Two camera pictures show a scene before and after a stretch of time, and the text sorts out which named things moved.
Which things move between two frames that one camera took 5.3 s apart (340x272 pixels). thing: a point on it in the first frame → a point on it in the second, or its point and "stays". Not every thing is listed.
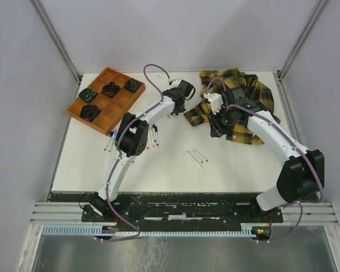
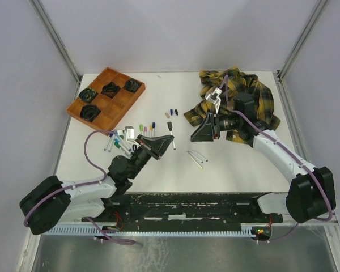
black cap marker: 199,155 stays
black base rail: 181,209 stays
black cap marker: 156,134 → 170,126
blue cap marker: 154,132 stays
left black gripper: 178,111 → 158,144
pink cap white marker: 195,160 stays
